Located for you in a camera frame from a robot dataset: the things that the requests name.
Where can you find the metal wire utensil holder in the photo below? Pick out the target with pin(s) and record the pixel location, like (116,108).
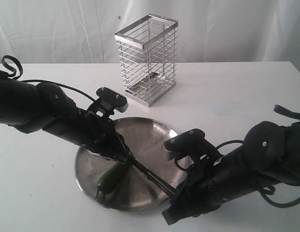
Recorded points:
(147,52)

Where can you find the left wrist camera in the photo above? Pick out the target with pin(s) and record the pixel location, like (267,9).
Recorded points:
(108,101)

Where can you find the green cucumber piece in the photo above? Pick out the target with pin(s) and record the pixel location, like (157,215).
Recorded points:
(109,181)

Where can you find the white backdrop curtain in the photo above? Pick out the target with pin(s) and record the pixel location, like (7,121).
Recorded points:
(82,31)

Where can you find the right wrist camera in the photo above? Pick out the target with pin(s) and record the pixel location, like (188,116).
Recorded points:
(191,143)

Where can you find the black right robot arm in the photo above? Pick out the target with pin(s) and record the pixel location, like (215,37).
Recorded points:
(268,155)

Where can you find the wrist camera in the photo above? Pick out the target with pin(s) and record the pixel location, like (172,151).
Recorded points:
(108,101)
(191,143)

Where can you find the round steel plate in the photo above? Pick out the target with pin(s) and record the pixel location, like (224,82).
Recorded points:
(145,137)

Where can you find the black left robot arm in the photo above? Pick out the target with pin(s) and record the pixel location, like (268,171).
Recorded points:
(45,106)

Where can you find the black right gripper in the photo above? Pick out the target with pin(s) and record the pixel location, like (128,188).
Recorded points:
(203,190)

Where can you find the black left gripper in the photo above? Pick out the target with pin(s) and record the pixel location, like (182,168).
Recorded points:
(97,135)

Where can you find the black knife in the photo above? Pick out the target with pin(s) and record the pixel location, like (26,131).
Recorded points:
(158,181)

